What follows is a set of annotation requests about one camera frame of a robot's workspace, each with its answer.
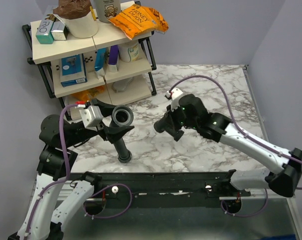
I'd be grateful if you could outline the white skull cup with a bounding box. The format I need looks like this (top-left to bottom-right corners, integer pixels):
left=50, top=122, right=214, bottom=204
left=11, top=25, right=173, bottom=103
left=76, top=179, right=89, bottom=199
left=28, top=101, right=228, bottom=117
left=94, top=0, right=121, bottom=23

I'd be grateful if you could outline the grey white item lower shelf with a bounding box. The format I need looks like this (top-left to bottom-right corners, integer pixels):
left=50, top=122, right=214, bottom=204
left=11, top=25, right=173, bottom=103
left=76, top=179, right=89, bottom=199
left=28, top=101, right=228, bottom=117
left=112, top=77, right=133, bottom=93

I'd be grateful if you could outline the blue razor box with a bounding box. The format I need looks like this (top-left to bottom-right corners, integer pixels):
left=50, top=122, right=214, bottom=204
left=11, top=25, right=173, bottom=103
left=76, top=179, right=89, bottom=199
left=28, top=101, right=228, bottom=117
left=60, top=54, right=87, bottom=87

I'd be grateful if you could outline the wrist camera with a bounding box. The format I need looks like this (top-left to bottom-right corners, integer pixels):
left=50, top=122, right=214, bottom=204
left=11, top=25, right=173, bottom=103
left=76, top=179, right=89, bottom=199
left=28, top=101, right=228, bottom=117
left=79, top=105, right=103, bottom=128
left=165, top=88, right=184, bottom=112

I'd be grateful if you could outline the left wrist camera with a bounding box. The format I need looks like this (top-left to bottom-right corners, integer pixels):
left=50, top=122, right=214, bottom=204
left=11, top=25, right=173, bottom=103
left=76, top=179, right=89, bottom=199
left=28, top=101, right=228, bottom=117
left=79, top=105, right=103, bottom=128

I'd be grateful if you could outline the grey tee pipe fitting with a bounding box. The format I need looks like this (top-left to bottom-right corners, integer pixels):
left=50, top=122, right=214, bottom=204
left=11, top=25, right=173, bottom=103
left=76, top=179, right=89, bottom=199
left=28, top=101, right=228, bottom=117
left=153, top=113, right=184, bottom=142

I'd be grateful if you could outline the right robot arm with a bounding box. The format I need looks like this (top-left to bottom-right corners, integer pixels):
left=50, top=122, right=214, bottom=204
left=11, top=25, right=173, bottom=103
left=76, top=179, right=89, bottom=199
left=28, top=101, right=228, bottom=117
left=165, top=88, right=302, bottom=198

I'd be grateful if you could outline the black corrugated hose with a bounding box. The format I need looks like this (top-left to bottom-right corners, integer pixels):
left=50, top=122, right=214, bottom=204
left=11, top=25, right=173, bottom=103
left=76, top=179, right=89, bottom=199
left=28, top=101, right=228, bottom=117
left=111, top=105, right=135, bottom=165

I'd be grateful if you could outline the orange honey dijon chip bag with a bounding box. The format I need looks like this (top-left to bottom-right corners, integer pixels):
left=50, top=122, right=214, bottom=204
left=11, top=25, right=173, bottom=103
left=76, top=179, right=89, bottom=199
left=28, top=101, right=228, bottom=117
left=109, top=4, right=169, bottom=40

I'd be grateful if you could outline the blue white tube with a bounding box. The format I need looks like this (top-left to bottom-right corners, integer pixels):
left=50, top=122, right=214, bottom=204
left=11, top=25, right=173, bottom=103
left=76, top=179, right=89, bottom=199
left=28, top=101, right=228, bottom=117
left=94, top=48, right=107, bottom=78

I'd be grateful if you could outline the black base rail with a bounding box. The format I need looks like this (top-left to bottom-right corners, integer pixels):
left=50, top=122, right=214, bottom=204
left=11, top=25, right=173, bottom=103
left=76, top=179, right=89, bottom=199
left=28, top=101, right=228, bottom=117
left=71, top=171, right=251, bottom=209

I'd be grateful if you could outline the orange snack bag lower shelf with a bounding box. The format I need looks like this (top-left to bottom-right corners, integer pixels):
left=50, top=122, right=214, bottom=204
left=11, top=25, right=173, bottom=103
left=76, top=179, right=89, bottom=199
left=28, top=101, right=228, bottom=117
left=71, top=85, right=105, bottom=102

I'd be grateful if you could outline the teal white box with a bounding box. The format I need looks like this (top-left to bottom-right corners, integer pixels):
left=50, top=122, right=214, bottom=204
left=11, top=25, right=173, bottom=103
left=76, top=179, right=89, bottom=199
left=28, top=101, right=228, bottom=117
left=36, top=19, right=54, bottom=45

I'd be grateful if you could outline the purple white tube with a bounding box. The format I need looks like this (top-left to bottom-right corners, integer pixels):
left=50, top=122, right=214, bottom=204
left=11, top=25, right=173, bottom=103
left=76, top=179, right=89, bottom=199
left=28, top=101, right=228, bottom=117
left=108, top=45, right=119, bottom=73

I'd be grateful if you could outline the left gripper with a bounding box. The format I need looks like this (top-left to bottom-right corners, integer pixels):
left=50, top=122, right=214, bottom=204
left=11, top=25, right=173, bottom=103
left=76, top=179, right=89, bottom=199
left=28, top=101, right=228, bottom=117
left=64, top=98, right=135, bottom=149

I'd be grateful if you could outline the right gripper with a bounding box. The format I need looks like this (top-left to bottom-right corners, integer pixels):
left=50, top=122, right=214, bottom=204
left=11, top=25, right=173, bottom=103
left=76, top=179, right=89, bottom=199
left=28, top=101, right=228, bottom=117
left=165, top=101, right=198, bottom=131

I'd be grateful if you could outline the white yellow cup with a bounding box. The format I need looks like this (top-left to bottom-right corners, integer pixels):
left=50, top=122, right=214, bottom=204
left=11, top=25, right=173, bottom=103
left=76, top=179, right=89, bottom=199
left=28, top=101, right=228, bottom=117
left=118, top=40, right=139, bottom=63

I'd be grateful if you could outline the beige black shelf rack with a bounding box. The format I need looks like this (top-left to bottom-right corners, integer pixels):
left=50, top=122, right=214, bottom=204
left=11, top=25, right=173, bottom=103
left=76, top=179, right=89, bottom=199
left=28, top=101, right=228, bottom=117
left=22, top=21, right=157, bottom=107

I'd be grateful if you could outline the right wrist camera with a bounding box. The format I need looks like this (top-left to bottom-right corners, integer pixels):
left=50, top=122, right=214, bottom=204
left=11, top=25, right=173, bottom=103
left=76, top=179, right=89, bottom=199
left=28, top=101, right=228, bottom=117
left=165, top=88, right=184, bottom=112

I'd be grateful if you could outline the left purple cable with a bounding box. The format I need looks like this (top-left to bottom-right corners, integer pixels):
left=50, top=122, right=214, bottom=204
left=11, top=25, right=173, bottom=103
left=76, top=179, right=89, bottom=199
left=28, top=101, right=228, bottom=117
left=25, top=101, right=133, bottom=238

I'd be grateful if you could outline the silver white box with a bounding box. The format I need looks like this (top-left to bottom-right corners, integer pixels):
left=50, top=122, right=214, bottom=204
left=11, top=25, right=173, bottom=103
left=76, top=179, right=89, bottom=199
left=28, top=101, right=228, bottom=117
left=51, top=21, right=69, bottom=41

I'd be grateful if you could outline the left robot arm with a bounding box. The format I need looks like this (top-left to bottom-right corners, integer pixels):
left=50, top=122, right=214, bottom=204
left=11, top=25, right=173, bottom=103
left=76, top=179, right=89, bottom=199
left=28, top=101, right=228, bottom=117
left=10, top=99, right=134, bottom=240

